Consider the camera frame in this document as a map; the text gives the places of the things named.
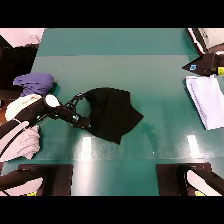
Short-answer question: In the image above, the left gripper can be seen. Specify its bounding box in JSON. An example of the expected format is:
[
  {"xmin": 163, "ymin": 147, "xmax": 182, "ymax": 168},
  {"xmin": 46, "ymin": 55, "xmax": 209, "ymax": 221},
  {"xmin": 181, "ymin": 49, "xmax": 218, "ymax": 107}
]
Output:
[{"xmin": 54, "ymin": 105, "xmax": 92, "ymax": 130}]

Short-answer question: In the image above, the purple garment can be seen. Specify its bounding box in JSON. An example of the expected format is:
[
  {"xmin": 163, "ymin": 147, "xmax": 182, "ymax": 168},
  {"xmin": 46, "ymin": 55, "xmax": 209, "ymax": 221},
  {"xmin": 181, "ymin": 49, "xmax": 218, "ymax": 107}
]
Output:
[{"xmin": 12, "ymin": 72, "xmax": 55, "ymax": 98}]

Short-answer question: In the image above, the cream garment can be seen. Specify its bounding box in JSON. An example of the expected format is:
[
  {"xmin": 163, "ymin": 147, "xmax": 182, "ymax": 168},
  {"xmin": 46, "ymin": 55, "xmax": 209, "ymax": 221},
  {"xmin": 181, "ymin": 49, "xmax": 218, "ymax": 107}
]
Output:
[{"xmin": 4, "ymin": 93, "xmax": 43, "ymax": 122}]

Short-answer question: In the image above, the white folded garment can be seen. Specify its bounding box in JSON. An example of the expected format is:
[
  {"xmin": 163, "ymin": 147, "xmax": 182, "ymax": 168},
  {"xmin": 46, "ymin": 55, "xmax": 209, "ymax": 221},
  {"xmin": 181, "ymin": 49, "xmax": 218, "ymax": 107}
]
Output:
[{"xmin": 185, "ymin": 74, "xmax": 224, "ymax": 131}]

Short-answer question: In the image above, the black folded garment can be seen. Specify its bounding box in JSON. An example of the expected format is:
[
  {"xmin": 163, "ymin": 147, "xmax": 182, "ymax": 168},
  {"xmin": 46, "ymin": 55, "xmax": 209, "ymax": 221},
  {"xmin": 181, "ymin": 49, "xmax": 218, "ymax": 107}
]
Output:
[{"xmin": 181, "ymin": 51, "xmax": 224, "ymax": 77}]

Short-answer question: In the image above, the pale pink garment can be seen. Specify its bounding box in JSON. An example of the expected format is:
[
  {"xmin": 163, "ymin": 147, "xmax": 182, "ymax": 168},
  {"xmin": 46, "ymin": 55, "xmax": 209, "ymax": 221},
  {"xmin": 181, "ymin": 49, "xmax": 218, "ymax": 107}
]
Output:
[{"xmin": 0, "ymin": 120, "xmax": 41, "ymax": 163}]

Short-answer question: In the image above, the black T-shirt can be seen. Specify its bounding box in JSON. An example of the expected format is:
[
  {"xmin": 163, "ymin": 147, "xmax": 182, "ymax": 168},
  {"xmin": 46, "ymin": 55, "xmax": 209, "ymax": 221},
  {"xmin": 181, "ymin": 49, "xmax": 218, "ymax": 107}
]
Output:
[{"xmin": 80, "ymin": 87, "xmax": 145, "ymax": 145}]

